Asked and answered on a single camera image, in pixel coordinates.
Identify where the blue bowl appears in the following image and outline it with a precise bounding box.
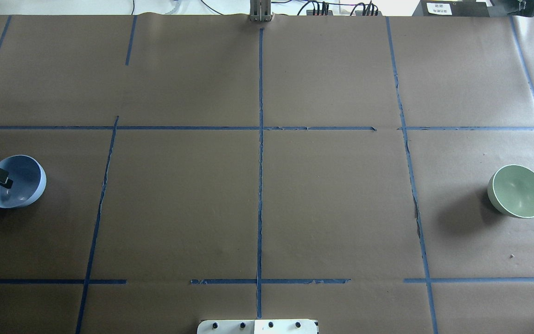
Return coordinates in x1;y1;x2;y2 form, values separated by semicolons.
0;154;47;209

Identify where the green bowl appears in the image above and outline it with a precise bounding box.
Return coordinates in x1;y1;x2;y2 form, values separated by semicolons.
487;164;534;218

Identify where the white pole with base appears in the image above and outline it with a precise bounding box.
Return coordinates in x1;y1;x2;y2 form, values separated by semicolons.
197;319;319;334

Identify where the black box with labels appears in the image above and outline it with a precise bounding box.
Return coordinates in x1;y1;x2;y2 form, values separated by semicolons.
412;0;490;17

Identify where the aluminium frame post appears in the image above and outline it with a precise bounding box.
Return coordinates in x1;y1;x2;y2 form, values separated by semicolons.
249;0;273;22

